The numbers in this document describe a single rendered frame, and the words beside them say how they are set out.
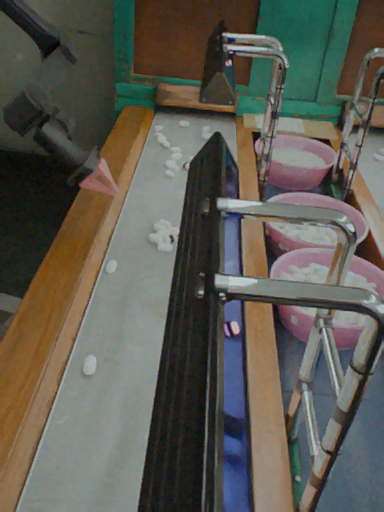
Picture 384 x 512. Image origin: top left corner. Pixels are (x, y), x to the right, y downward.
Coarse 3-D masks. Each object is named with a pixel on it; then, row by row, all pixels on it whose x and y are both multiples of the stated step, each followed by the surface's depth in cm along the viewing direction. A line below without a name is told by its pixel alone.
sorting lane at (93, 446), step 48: (192, 144) 171; (144, 192) 140; (144, 240) 120; (96, 288) 104; (144, 288) 105; (96, 336) 93; (144, 336) 94; (96, 384) 83; (144, 384) 84; (48, 432) 75; (96, 432) 76; (144, 432) 77; (48, 480) 69; (96, 480) 70
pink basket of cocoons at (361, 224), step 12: (300, 204) 142; (312, 204) 142; (324, 204) 141; (336, 204) 139; (360, 216) 133; (276, 228) 124; (360, 228) 132; (276, 240) 127; (288, 240) 123; (300, 240) 120; (360, 240) 123; (276, 252) 131; (288, 252) 126
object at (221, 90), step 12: (216, 36) 145; (216, 60) 119; (228, 60) 129; (204, 72) 126; (216, 72) 109; (228, 72) 119; (204, 84) 114; (216, 84) 110; (228, 84) 110; (204, 96) 111; (216, 96) 111; (228, 96) 111
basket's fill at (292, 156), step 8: (280, 152) 174; (288, 152) 173; (296, 152) 175; (304, 152) 175; (280, 160) 168; (288, 160) 168; (296, 160) 169; (304, 160) 171; (312, 160) 170; (320, 160) 171; (280, 176) 162
